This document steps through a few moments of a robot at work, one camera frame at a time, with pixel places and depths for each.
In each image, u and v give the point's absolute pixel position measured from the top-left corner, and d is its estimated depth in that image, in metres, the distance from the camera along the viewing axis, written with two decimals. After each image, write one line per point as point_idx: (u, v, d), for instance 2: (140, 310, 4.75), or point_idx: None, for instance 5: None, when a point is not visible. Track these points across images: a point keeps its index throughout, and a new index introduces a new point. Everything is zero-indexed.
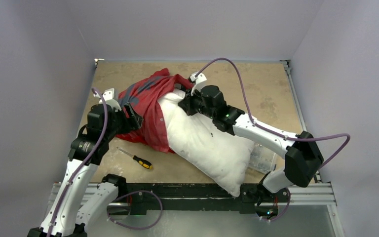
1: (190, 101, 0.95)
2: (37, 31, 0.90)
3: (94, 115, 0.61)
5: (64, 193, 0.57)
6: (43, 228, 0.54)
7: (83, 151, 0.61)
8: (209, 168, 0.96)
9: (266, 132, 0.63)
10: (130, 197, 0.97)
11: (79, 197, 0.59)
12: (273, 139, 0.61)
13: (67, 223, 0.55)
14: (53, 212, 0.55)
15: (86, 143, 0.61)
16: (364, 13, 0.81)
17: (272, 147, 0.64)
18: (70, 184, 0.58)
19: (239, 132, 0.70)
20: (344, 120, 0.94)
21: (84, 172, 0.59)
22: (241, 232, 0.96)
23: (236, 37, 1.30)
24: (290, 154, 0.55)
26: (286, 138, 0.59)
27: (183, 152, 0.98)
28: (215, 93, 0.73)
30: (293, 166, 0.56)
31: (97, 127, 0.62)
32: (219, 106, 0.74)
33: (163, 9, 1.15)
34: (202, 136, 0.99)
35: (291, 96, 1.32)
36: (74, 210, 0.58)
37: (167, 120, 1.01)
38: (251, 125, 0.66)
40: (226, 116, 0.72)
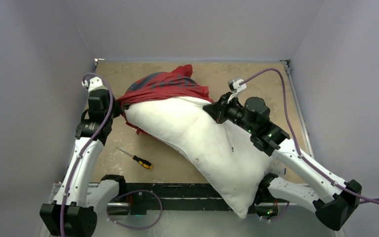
1: (225, 110, 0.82)
2: (37, 31, 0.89)
3: (95, 98, 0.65)
5: (75, 167, 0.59)
6: (57, 200, 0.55)
7: (90, 131, 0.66)
8: (221, 183, 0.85)
9: (314, 172, 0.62)
10: (130, 197, 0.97)
11: (88, 171, 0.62)
12: (320, 181, 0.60)
13: (80, 195, 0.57)
14: (65, 185, 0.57)
15: (92, 124, 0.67)
16: (364, 13, 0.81)
17: (312, 186, 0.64)
18: (81, 159, 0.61)
19: (277, 156, 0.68)
20: (344, 120, 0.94)
21: (93, 146, 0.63)
22: (241, 232, 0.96)
23: (236, 38, 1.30)
24: (336, 204, 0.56)
26: (335, 185, 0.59)
27: (197, 161, 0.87)
28: (262, 109, 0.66)
30: (334, 215, 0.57)
31: (99, 109, 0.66)
32: (261, 123, 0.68)
33: (163, 9, 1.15)
34: (222, 149, 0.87)
35: (290, 96, 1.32)
36: (86, 184, 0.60)
37: (185, 124, 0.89)
38: (296, 155, 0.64)
40: (268, 135, 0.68)
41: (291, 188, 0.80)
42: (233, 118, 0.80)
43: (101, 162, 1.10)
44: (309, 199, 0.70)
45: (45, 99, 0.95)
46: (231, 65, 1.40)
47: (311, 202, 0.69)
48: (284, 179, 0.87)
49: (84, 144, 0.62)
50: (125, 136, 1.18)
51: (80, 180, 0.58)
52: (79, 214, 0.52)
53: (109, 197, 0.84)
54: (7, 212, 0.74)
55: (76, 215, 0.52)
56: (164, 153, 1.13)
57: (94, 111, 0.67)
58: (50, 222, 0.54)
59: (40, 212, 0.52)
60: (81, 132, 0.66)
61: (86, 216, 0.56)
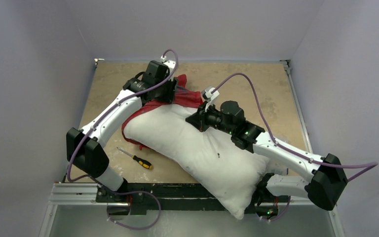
1: (204, 118, 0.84)
2: (36, 32, 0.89)
3: (155, 65, 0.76)
5: (112, 109, 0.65)
6: (83, 130, 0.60)
7: (136, 87, 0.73)
8: (213, 188, 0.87)
9: (290, 154, 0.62)
10: (130, 197, 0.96)
11: (119, 119, 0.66)
12: (297, 162, 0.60)
13: (103, 135, 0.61)
14: (95, 121, 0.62)
15: (140, 84, 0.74)
16: (364, 13, 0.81)
17: (296, 170, 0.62)
18: (118, 106, 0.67)
19: (259, 151, 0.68)
20: (344, 119, 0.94)
21: (132, 101, 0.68)
22: (241, 232, 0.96)
23: (235, 38, 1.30)
24: (317, 178, 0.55)
26: (312, 162, 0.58)
27: (189, 169, 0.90)
28: (236, 110, 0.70)
30: (319, 190, 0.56)
31: (153, 74, 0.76)
32: (239, 124, 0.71)
33: (163, 9, 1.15)
34: (209, 154, 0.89)
35: (290, 96, 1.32)
36: (111, 129, 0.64)
37: (173, 135, 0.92)
38: (273, 144, 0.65)
40: (246, 133, 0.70)
41: (286, 181, 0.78)
42: (213, 123, 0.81)
43: None
44: (301, 186, 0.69)
45: (45, 99, 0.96)
46: (231, 65, 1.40)
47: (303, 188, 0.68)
48: (280, 176, 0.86)
49: (126, 97, 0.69)
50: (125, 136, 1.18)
51: (108, 123, 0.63)
52: (94, 148, 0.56)
53: (109, 185, 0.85)
54: (7, 212, 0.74)
55: (93, 149, 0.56)
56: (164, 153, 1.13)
57: (148, 76, 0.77)
58: (70, 146, 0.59)
59: (68, 134, 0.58)
60: (129, 86, 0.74)
61: (99, 156, 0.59)
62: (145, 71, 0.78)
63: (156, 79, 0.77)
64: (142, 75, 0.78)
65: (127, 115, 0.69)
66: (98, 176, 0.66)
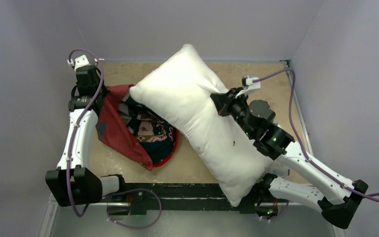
1: (229, 104, 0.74)
2: (36, 33, 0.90)
3: (83, 72, 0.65)
5: (74, 135, 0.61)
6: (61, 167, 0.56)
7: (82, 103, 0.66)
8: (219, 174, 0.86)
9: (322, 175, 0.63)
10: (130, 196, 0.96)
11: (87, 138, 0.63)
12: (329, 184, 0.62)
13: (83, 159, 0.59)
14: (66, 151, 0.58)
15: (84, 98, 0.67)
16: (363, 13, 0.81)
17: (321, 187, 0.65)
18: (78, 128, 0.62)
19: (282, 160, 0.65)
20: (344, 119, 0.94)
21: (89, 116, 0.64)
22: (241, 232, 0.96)
23: (235, 38, 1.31)
24: (347, 207, 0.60)
26: (344, 188, 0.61)
27: (199, 149, 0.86)
28: (267, 113, 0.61)
30: (343, 214, 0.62)
31: (88, 84, 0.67)
32: (266, 127, 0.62)
33: (163, 9, 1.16)
34: (224, 140, 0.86)
35: (290, 96, 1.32)
36: (86, 151, 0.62)
37: (193, 108, 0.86)
38: (303, 160, 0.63)
40: (273, 138, 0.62)
41: (293, 188, 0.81)
42: (235, 115, 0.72)
43: (101, 162, 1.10)
44: (313, 199, 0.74)
45: (45, 99, 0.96)
46: (231, 65, 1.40)
47: (315, 202, 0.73)
48: (284, 179, 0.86)
49: (79, 115, 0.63)
50: None
51: (81, 146, 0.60)
52: (84, 175, 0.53)
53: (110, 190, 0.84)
54: (8, 212, 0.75)
55: (83, 176, 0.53)
56: None
57: (84, 86, 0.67)
58: (56, 188, 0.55)
59: (47, 179, 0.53)
60: (74, 105, 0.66)
61: (91, 180, 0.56)
62: (76, 83, 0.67)
63: (94, 84, 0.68)
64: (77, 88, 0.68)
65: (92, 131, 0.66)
66: (101, 197, 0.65)
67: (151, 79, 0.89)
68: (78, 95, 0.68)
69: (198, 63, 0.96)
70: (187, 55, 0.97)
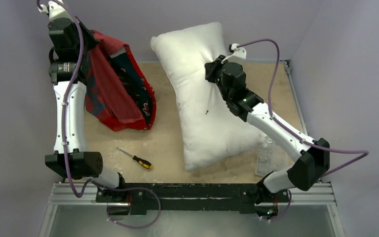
1: (216, 67, 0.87)
2: (34, 35, 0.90)
3: (58, 31, 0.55)
5: (64, 115, 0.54)
6: (58, 150, 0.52)
7: (65, 72, 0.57)
8: (186, 134, 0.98)
9: (283, 130, 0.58)
10: (130, 197, 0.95)
11: (80, 115, 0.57)
12: (288, 139, 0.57)
13: (80, 141, 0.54)
14: (60, 134, 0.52)
15: (65, 64, 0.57)
16: (363, 14, 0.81)
17: (283, 145, 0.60)
18: (67, 106, 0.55)
19: (251, 121, 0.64)
20: (343, 120, 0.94)
21: (76, 90, 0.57)
22: (241, 232, 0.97)
23: (235, 39, 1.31)
24: (303, 159, 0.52)
26: (303, 142, 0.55)
27: (179, 105, 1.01)
28: (239, 73, 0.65)
30: (301, 169, 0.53)
31: (67, 46, 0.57)
32: (237, 88, 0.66)
33: (163, 10, 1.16)
34: (199, 107, 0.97)
35: (290, 96, 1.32)
36: (81, 130, 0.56)
37: (189, 70, 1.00)
38: (268, 117, 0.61)
40: (244, 100, 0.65)
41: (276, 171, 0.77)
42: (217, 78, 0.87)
43: None
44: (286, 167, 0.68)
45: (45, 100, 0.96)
46: None
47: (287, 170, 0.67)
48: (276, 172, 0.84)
49: (65, 90, 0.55)
50: (125, 136, 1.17)
51: (75, 127, 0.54)
52: (84, 158, 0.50)
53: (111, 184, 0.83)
54: (8, 213, 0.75)
55: (82, 159, 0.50)
56: (164, 153, 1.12)
57: (62, 49, 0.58)
58: (58, 171, 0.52)
59: (46, 164, 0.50)
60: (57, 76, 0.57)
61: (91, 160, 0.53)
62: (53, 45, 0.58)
63: (75, 46, 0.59)
64: (54, 51, 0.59)
65: (82, 104, 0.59)
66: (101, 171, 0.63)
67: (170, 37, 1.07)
68: (58, 62, 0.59)
69: (210, 38, 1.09)
70: (208, 29, 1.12)
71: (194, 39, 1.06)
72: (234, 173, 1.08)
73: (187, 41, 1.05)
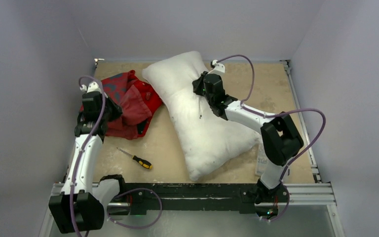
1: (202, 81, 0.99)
2: (35, 34, 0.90)
3: (89, 99, 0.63)
5: (79, 160, 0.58)
6: (64, 192, 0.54)
7: (87, 129, 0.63)
8: (185, 141, 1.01)
9: (249, 112, 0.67)
10: (130, 196, 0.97)
11: (93, 162, 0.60)
12: (253, 117, 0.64)
13: (88, 184, 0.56)
14: (70, 176, 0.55)
15: (90, 123, 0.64)
16: (363, 14, 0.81)
17: (255, 128, 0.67)
18: (83, 152, 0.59)
19: (231, 117, 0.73)
20: (343, 119, 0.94)
21: (94, 140, 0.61)
22: (241, 232, 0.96)
23: (235, 39, 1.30)
24: (265, 128, 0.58)
26: (265, 117, 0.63)
27: (173, 118, 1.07)
28: (216, 80, 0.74)
30: (266, 139, 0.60)
31: (94, 109, 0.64)
32: (217, 93, 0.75)
33: (162, 9, 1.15)
34: (192, 113, 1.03)
35: (290, 96, 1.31)
36: (91, 174, 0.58)
37: (177, 86, 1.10)
38: (239, 107, 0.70)
40: (222, 102, 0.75)
41: None
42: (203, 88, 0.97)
43: (100, 162, 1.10)
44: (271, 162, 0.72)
45: (45, 100, 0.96)
46: (231, 65, 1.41)
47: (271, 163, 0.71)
48: None
49: (85, 139, 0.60)
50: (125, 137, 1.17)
51: (86, 171, 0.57)
52: (88, 199, 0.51)
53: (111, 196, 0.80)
54: (8, 212, 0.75)
55: (86, 200, 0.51)
56: (164, 153, 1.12)
57: (89, 112, 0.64)
58: (60, 214, 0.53)
59: (49, 205, 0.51)
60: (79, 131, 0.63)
61: (94, 203, 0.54)
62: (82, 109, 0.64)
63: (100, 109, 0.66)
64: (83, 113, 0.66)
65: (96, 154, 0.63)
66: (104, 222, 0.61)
67: (158, 64, 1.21)
68: (85, 121, 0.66)
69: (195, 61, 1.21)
70: (192, 55, 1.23)
71: (179, 61, 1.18)
72: (235, 173, 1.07)
73: (173, 64, 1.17)
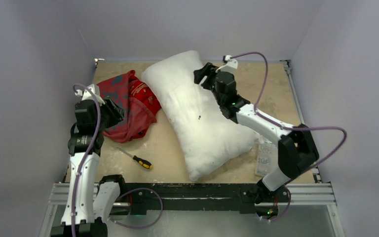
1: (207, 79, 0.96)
2: (35, 34, 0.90)
3: (83, 110, 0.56)
5: (76, 185, 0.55)
6: (65, 221, 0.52)
7: (82, 145, 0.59)
8: (184, 142, 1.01)
9: (266, 122, 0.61)
10: (130, 196, 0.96)
11: (92, 185, 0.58)
12: (270, 127, 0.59)
13: (89, 211, 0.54)
14: (70, 204, 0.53)
15: (84, 138, 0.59)
16: (363, 14, 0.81)
17: (269, 137, 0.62)
18: (80, 176, 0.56)
19: (242, 121, 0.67)
20: (343, 119, 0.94)
21: (90, 161, 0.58)
22: (241, 232, 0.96)
23: (235, 39, 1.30)
24: (283, 142, 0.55)
26: (283, 128, 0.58)
27: (172, 118, 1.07)
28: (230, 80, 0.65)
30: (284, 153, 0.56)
31: (89, 121, 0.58)
32: (229, 94, 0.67)
33: (162, 9, 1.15)
34: (191, 114, 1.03)
35: (290, 96, 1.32)
36: (91, 199, 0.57)
37: (175, 86, 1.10)
38: (253, 113, 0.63)
40: (233, 103, 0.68)
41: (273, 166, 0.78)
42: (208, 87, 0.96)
43: (101, 162, 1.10)
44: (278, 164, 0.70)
45: (45, 100, 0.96)
46: None
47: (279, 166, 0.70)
48: None
49: (80, 161, 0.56)
50: None
51: (85, 197, 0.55)
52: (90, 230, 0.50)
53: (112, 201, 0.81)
54: (8, 211, 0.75)
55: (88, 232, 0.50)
56: (164, 153, 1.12)
57: (83, 124, 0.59)
58: None
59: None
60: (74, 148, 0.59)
61: (97, 230, 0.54)
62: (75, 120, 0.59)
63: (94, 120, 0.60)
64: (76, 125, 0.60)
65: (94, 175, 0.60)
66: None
67: (156, 64, 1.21)
68: (79, 134, 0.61)
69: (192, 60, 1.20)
70: (191, 55, 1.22)
71: (176, 62, 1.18)
72: (234, 173, 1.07)
73: (171, 64, 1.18)
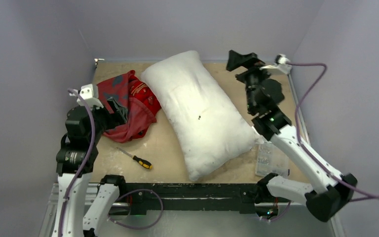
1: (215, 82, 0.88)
2: (34, 34, 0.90)
3: (74, 122, 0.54)
5: (63, 211, 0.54)
6: None
7: (72, 162, 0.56)
8: (184, 142, 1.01)
9: (308, 158, 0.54)
10: (130, 197, 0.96)
11: (79, 210, 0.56)
12: (315, 171, 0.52)
13: None
14: (57, 230, 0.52)
15: (73, 154, 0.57)
16: (363, 14, 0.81)
17: (309, 177, 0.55)
18: (68, 201, 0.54)
19: (276, 142, 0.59)
20: (343, 119, 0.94)
21: (79, 185, 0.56)
22: (241, 232, 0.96)
23: (235, 39, 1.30)
24: (329, 194, 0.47)
26: (331, 177, 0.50)
27: (172, 119, 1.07)
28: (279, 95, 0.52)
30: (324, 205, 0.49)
31: (80, 134, 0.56)
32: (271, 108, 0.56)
33: (162, 9, 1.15)
34: (191, 114, 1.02)
35: (290, 96, 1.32)
36: (78, 225, 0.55)
37: (174, 86, 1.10)
38: (296, 142, 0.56)
40: (271, 120, 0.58)
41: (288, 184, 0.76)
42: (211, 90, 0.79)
43: (101, 162, 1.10)
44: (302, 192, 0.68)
45: (45, 99, 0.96)
46: None
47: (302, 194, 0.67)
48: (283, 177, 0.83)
49: (69, 183, 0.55)
50: None
51: (72, 225, 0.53)
52: None
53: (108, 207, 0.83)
54: (7, 211, 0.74)
55: None
56: (164, 153, 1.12)
57: (74, 136, 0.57)
58: None
59: None
60: (63, 163, 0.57)
61: None
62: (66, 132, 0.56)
63: (87, 133, 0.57)
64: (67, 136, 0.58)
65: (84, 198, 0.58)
66: None
67: (156, 65, 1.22)
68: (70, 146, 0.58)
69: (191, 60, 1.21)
70: (190, 55, 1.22)
71: (175, 62, 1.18)
72: (235, 173, 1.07)
73: (170, 64, 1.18)
